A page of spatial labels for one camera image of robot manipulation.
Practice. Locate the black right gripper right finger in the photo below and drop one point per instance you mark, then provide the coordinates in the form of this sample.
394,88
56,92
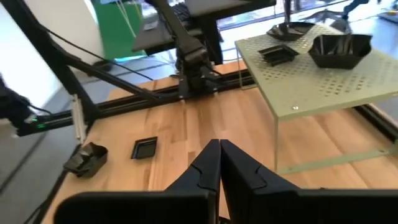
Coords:
280,208

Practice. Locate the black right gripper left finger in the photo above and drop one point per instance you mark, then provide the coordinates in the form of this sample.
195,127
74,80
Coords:
155,208

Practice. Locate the small square black plate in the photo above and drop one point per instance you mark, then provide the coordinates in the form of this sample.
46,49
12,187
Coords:
278,55
144,149

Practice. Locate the wavy-edged black plate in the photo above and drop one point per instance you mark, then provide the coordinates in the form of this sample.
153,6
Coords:
88,161
295,32

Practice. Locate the rounded square black plate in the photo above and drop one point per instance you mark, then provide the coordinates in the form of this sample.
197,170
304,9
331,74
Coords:
339,57

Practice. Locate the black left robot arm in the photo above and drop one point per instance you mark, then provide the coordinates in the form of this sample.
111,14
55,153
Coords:
189,46

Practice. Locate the green perforated metal shelf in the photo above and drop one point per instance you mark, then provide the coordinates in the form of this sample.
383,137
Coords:
311,87

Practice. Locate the dark desk top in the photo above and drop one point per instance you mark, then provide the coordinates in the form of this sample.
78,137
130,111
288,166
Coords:
152,37

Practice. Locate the black device with green light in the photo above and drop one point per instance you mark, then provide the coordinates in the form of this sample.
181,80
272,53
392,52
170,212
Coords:
12,105

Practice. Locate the green panel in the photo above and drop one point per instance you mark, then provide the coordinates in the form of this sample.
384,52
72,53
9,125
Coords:
115,31

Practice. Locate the silver metal bracket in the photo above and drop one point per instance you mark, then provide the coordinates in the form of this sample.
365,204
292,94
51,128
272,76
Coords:
78,121

